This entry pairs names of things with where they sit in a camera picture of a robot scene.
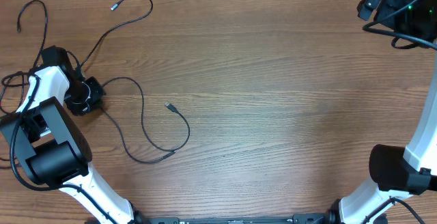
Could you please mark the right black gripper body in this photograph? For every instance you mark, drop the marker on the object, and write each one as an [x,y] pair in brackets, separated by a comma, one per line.
[413,20]

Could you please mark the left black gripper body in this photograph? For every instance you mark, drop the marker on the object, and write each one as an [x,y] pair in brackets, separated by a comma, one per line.
[83,95]

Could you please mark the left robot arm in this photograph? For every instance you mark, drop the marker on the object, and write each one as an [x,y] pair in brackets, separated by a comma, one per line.
[50,148]

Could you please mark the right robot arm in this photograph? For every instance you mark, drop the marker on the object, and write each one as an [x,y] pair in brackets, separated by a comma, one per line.
[395,173]

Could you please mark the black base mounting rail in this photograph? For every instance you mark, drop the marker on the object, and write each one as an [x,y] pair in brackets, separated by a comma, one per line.
[235,220]

